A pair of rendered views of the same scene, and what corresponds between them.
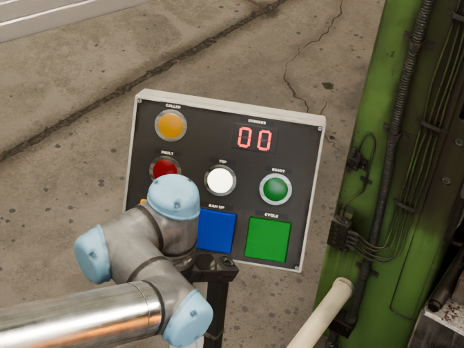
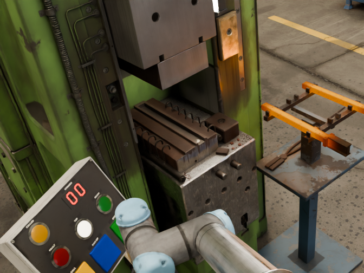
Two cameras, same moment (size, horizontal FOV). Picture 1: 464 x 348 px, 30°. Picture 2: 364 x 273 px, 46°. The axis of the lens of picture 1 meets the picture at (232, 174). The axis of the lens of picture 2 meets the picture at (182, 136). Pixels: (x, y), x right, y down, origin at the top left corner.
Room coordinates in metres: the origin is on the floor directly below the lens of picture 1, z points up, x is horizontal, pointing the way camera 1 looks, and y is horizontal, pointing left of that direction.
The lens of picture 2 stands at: (0.44, 0.62, 1.93)
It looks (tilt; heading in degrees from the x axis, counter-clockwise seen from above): 35 degrees down; 297
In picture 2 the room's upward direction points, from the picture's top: 10 degrees counter-clockwise
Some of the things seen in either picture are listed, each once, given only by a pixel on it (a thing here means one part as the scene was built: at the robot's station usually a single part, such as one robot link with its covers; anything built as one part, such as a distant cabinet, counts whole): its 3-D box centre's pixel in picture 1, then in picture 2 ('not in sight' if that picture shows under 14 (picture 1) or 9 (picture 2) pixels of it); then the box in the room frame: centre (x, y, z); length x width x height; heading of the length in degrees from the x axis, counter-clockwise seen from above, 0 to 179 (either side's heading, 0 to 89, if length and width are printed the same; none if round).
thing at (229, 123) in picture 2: not in sight; (221, 127); (0.93, -0.70, 0.95); 0.12 x 0.08 x 0.06; 150
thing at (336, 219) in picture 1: (344, 233); not in sight; (1.26, -0.25, 0.80); 0.06 x 0.03 x 0.14; 60
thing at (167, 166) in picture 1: (165, 171); (60, 257); (1.10, 0.12, 1.09); 0.05 x 0.03 x 0.04; 60
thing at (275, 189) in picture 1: (275, 189); (104, 203); (1.08, -0.08, 1.09); 0.05 x 0.03 x 0.04; 60
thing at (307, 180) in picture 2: not in sight; (310, 160); (0.60, -0.88, 0.69); 0.40 x 0.30 x 0.02; 57
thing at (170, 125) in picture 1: (170, 125); (39, 233); (1.14, 0.12, 1.16); 0.05 x 0.03 x 0.04; 60
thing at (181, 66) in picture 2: not in sight; (147, 49); (1.15, -0.62, 1.32); 0.42 x 0.20 x 0.10; 150
